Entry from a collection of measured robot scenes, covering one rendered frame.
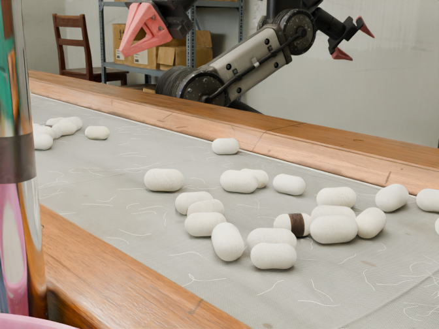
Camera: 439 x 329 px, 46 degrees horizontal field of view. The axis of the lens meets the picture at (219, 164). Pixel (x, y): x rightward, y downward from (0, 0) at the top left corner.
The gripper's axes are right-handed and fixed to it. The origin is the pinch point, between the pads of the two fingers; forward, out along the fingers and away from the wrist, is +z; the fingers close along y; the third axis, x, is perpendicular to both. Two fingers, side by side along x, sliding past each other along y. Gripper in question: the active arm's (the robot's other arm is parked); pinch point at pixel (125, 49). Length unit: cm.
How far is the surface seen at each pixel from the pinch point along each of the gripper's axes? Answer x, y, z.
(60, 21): 102, -324, -113
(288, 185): 3.2, 37.2, 11.3
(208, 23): 133, -207, -153
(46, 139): -3.1, 7.0, 18.8
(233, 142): 7.3, 23.0, 6.0
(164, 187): -1.8, 29.0, 18.2
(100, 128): 2.0, 6.1, 12.7
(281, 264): -4, 47, 21
